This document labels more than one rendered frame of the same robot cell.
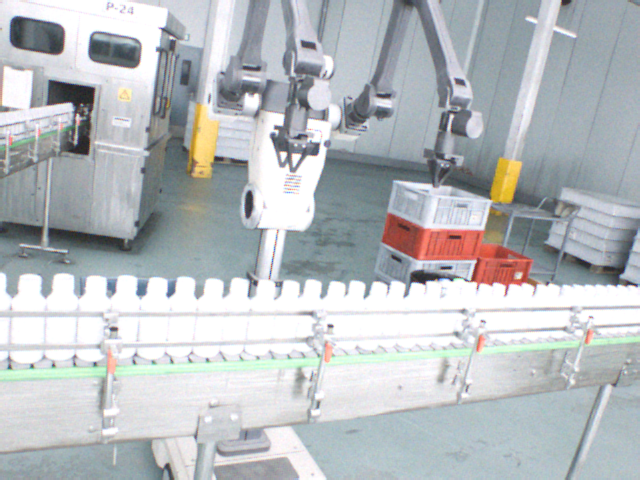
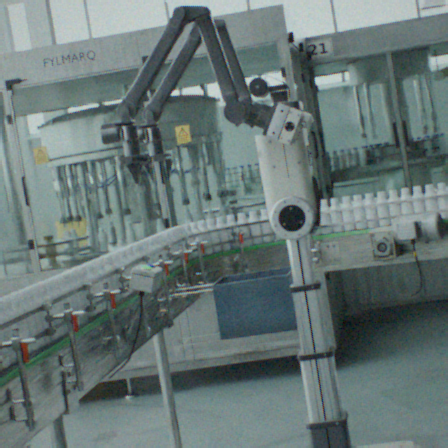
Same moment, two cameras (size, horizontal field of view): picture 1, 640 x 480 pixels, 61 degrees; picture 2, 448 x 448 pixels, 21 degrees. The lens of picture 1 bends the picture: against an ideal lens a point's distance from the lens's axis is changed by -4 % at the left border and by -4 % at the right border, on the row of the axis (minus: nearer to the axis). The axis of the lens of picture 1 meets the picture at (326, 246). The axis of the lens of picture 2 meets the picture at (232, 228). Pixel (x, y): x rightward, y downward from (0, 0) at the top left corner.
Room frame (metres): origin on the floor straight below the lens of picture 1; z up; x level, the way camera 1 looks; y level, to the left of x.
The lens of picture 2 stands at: (4.33, -3.38, 1.41)
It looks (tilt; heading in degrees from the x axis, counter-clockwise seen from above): 3 degrees down; 128
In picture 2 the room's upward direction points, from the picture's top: 9 degrees counter-clockwise
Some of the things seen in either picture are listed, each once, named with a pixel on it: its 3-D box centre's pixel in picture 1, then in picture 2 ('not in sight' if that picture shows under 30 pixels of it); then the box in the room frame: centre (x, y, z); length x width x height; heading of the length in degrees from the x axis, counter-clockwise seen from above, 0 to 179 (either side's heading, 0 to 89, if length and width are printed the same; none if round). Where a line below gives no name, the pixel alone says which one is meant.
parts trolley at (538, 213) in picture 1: (519, 240); not in sight; (5.96, -2.06, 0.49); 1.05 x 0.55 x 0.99; 120
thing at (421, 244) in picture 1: (433, 236); not in sight; (3.88, -0.73, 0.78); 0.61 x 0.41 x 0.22; 126
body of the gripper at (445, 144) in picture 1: (445, 145); (132, 150); (1.54, -0.26, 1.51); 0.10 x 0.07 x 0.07; 29
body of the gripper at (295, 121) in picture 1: (295, 120); (156, 150); (1.32, 0.13, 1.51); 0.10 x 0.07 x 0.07; 30
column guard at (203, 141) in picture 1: (203, 140); not in sight; (8.72, 2.20, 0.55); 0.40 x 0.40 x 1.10; 30
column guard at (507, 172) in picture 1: (503, 186); not in sight; (11.11, -3.22, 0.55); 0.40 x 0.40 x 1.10; 30
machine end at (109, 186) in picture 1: (93, 117); not in sight; (5.07, 2.35, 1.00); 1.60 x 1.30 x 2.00; 12
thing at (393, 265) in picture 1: (425, 265); not in sight; (3.87, -0.72, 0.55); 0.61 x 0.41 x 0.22; 127
